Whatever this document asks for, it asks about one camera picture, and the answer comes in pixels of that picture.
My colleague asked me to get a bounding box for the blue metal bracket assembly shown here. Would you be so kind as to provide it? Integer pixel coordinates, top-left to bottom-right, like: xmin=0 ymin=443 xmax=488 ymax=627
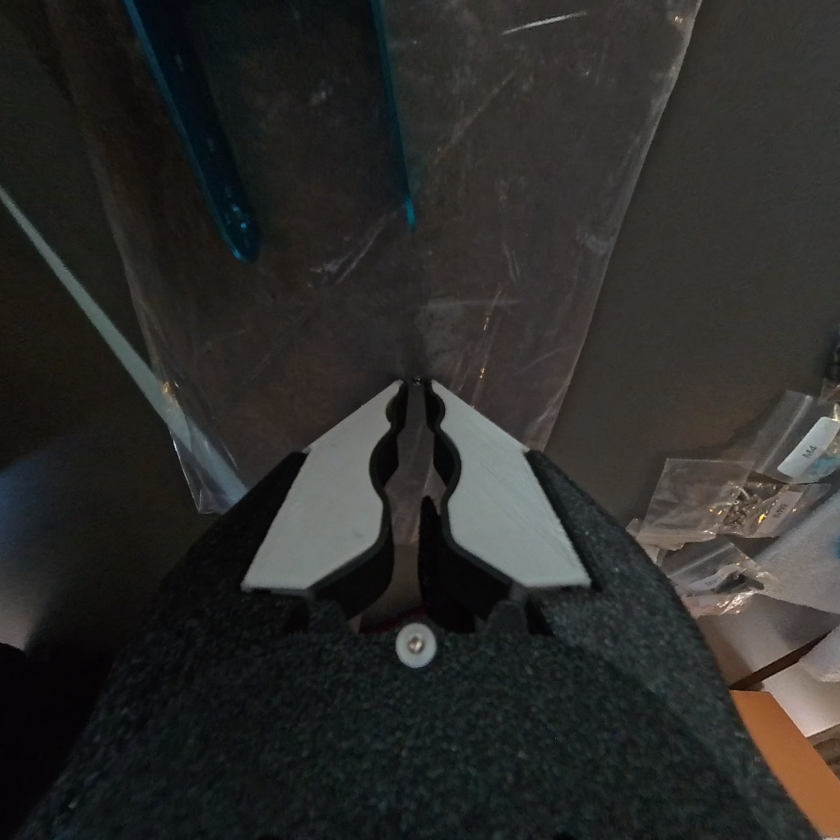
xmin=121 ymin=0 xmax=417 ymax=265

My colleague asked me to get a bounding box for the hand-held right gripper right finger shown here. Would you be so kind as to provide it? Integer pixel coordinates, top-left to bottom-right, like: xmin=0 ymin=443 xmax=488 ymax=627
xmin=423 ymin=379 xmax=593 ymax=592

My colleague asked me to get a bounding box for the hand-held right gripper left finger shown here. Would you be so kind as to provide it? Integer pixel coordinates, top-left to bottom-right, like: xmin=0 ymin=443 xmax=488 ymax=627
xmin=239 ymin=379 xmax=411 ymax=597

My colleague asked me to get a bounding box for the large clear plastic bag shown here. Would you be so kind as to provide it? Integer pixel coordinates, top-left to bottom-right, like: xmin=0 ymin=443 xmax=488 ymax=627
xmin=39 ymin=0 xmax=703 ymax=519

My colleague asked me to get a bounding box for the orange cardboard box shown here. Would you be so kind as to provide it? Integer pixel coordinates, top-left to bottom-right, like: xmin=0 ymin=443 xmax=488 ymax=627
xmin=728 ymin=663 xmax=840 ymax=840

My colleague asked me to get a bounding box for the pile of small screw bags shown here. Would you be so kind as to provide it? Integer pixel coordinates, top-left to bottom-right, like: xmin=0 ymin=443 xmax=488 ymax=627
xmin=626 ymin=328 xmax=840 ymax=618

